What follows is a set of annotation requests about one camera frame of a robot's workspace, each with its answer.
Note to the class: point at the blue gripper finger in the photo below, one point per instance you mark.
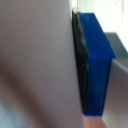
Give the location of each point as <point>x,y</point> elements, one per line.
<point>98,66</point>

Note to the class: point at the pink mug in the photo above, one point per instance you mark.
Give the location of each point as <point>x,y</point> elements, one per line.
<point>33,66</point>

